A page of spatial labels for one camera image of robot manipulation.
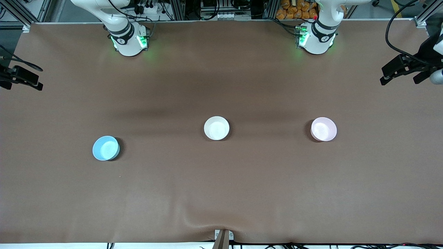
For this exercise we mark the white bowl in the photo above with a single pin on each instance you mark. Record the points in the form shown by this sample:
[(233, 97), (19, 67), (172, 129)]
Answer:
[(216, 128)]

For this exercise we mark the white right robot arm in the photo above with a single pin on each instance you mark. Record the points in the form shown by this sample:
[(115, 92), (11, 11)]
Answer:
[(126, 41)]

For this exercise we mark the white terminal block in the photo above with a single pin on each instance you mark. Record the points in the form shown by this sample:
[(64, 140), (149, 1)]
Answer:
[(228, 16)]

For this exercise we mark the pink bowl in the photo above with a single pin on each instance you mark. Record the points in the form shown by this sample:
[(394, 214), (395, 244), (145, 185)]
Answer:
[(323, 129)]

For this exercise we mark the brown table cover mat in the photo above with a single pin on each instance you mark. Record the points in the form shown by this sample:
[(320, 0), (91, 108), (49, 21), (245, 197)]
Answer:
[(221, 190)]

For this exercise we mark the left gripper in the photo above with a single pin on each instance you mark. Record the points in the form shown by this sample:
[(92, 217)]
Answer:
[(424, 53)]

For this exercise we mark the white power strip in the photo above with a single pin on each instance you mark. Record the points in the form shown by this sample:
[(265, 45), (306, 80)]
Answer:
[(150, 8)]

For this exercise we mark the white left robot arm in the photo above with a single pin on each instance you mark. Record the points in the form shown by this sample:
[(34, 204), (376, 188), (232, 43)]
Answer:
[(318, 41)]

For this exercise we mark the blue bowl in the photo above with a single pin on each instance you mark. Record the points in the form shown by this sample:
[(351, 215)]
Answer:
[(105, 148)]

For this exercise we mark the metal table clamp bracket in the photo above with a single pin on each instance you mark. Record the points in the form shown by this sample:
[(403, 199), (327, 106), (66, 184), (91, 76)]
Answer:
[(223, 238)]

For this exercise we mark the bag of orange items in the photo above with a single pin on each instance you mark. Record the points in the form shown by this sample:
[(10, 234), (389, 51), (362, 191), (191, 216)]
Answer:
[(290, 12)]

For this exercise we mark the aluminium frame profile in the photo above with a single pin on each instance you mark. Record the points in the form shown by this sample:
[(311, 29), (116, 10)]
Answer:
[(270, 8), (177, 9), (17, 15), (427, 14)]

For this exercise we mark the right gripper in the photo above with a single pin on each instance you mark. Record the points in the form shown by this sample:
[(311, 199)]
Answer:
[(4, 76)]

